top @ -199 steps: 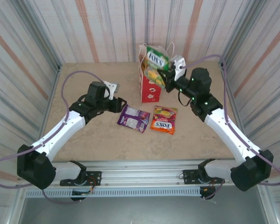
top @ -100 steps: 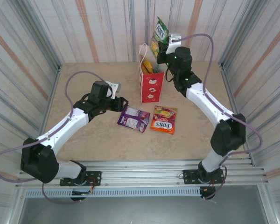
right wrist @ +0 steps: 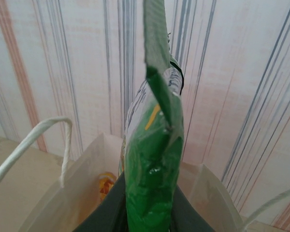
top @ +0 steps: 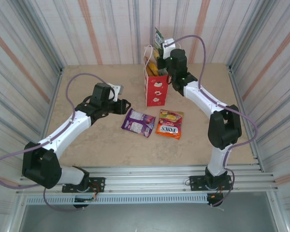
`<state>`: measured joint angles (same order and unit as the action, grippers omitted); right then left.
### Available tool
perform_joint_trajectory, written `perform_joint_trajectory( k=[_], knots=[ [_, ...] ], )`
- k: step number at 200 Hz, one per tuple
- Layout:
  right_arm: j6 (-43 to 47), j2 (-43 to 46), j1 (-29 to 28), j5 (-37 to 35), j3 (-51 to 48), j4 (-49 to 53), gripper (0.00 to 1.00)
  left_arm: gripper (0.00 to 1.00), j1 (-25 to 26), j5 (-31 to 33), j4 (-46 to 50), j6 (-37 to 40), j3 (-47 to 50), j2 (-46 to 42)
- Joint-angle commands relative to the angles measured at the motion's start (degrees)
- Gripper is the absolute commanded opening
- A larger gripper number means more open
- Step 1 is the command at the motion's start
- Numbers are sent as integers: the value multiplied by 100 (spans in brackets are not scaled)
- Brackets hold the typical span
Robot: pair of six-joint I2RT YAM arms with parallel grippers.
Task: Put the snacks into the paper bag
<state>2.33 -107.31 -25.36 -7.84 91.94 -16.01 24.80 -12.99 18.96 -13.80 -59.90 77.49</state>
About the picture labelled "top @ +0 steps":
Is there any orange Fox's fruits candy bag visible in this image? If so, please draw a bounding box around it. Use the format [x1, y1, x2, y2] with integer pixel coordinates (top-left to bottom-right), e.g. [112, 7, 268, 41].
[155, 109, 186, 140]

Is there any base wiring connector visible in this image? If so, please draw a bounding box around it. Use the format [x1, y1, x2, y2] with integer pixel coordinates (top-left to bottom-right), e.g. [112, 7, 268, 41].
[73, 183, 99, 210]
[206, 186, 225, 209]

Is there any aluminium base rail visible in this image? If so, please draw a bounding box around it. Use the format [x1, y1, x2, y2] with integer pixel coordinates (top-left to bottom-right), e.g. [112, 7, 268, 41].
[16, 164, 280, 194]

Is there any orange egg yolk snack packet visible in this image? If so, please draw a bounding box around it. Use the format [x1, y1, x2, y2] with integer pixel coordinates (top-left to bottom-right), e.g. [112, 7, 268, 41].
[146, 61, 161, 77]

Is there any green Fox's candy bag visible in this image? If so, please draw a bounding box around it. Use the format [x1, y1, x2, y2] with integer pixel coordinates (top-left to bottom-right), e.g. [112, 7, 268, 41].
[154, 27, 165, 60]

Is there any purple Fox's berries candy bag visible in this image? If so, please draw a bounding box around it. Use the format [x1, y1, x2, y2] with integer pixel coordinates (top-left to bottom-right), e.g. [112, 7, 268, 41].
[121, 108, 157, 139]

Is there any red and white paper bag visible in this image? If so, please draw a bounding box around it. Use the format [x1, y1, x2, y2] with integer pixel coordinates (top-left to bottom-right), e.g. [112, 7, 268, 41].
[143, 44, 171, 107]

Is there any aluminium side rail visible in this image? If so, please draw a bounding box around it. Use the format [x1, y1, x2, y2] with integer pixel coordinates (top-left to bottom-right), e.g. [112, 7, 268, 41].
[30, 67, 65, 174]
[228, 64, 265, 173]

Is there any slotted metal cable duct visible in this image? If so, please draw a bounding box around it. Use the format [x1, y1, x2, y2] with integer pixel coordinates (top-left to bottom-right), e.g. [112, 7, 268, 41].
[26, 194, 208, 205]

